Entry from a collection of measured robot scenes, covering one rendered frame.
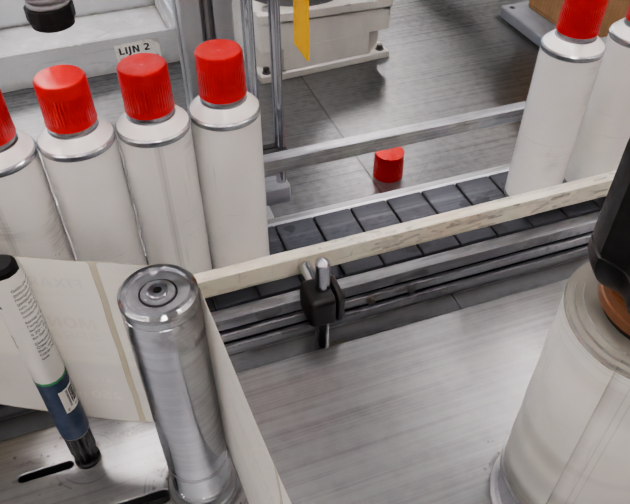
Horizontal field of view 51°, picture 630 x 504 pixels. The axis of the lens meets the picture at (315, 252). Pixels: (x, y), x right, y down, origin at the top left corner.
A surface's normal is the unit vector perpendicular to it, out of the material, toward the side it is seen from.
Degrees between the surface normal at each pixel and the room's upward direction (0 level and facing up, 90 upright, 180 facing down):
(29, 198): 90
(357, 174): 0
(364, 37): 90
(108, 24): 0
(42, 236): 90
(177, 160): 90
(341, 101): 0
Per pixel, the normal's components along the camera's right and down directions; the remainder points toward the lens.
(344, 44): 0.40, 0.63
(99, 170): 0.62, 0.54
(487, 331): 0.00, -0.73
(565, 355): -0.98, 0.15
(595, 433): -0.63, 0.55
